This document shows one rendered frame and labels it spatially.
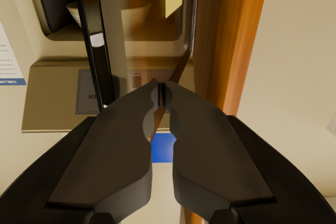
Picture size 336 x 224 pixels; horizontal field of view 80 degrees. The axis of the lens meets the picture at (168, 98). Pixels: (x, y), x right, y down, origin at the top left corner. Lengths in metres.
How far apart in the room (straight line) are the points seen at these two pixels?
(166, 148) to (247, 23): 0.27
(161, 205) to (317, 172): 1.18
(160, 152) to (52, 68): 0.27
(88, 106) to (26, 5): 0.21
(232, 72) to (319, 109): 0.98
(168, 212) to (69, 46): 0.64
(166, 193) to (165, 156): 0.32
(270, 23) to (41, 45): 0.80
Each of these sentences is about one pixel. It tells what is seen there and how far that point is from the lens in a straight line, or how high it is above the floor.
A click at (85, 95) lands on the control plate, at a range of 0.41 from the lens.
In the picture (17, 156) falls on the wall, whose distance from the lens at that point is 1.48.
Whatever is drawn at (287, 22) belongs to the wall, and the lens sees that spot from 0.98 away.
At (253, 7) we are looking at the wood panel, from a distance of 0.34.
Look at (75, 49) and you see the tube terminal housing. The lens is 0.45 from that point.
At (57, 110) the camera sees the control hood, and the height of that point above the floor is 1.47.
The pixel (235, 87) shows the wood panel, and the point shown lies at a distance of 0.38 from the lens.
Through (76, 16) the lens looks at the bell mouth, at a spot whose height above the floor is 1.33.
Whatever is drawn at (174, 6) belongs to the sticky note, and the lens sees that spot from 0.22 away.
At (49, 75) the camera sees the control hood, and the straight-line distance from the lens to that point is 0.45.
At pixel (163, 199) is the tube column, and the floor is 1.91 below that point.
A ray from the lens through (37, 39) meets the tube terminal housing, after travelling 0.48.
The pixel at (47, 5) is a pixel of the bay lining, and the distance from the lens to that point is 0.49.
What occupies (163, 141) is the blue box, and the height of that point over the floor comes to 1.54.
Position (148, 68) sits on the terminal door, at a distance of 0.15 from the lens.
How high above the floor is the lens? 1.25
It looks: 32 degrees up
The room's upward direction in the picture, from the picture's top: 179 degrees counter-clockwise
